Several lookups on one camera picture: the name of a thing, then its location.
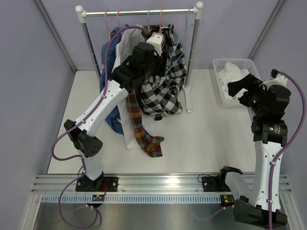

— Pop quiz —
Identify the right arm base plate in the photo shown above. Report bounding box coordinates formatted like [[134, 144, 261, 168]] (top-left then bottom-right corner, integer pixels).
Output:
[[201, 174, 231, 192]]

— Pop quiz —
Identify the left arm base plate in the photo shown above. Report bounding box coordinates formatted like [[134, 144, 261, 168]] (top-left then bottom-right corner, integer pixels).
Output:
[[75, 176, 118, 192]]

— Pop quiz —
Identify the purple floor cable left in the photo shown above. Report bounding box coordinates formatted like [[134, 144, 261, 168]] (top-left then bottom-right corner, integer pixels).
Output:
[[58, 177, 102, 228]]

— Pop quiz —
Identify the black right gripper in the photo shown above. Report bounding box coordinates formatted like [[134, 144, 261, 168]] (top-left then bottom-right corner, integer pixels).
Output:
[[227, 74, 270, 117]]

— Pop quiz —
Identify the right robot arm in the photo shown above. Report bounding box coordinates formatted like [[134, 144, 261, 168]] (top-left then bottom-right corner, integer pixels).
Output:
[[216, 74, 291, 230]]

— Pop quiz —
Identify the metal clothes rack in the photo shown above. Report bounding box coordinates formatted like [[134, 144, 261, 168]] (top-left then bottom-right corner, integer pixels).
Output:
[[75, 1, 203, 113]]

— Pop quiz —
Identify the white hanging shirt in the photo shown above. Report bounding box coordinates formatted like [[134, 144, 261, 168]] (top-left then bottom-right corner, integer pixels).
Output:
[[112, 28, 144, 151]]

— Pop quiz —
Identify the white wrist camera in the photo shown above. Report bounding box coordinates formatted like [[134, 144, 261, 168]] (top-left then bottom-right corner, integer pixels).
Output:
[[146, 32, 165, 56], [263, 69, 288, 89]]

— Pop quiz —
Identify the pink hanger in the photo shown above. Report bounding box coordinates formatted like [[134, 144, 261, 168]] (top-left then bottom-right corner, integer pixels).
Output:
[[117, 9, 124, 42], [104, 9, 117, 42], [158, 7, 168, 52]]

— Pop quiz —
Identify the aluminium mounting rail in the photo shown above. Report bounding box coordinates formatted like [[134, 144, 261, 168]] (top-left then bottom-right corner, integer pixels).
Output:
[[31, 172, 292, 195]]

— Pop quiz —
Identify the blue hanger on rack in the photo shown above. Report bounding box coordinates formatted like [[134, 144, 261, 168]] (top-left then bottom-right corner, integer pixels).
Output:
[[147, 8, 154, 33]]

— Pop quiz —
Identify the white linen shirt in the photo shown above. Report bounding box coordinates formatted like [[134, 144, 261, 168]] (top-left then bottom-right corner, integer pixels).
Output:
[[218, 61, 249, 102]]

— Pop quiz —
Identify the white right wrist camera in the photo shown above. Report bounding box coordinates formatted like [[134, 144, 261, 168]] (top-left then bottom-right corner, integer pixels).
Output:
[[263, 69, 288, 89]]

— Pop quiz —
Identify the white plastic basket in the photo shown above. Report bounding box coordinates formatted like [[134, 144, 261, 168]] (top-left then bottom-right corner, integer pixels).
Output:
[[213, 58, 261, 108]]

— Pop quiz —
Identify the white slotted cable duct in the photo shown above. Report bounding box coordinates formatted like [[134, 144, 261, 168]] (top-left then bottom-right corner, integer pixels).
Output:
[[42, 194, 221, 204]]

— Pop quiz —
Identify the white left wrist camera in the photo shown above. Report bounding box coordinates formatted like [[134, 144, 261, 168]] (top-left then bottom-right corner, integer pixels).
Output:
[[146, 32, 165, 56]]

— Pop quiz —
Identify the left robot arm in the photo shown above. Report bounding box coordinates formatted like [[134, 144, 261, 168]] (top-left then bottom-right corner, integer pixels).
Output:
[[64, 41, 163, 192]]

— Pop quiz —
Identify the black white checked shirt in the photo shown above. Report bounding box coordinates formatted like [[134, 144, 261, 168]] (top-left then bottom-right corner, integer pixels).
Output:
[[139, 23, 187, 120]]

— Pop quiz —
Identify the red brown plaid shirt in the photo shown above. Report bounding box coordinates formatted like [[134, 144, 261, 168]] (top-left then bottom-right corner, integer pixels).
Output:
[[127, 23, 165, 158]]

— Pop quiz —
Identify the blue plastic hanger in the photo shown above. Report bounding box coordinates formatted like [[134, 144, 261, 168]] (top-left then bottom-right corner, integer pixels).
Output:
[[165, 6, 204, 75]]

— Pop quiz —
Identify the blue checked shirt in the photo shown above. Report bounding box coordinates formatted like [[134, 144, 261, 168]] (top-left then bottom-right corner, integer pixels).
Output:
[[99, 35, 124, 135]]

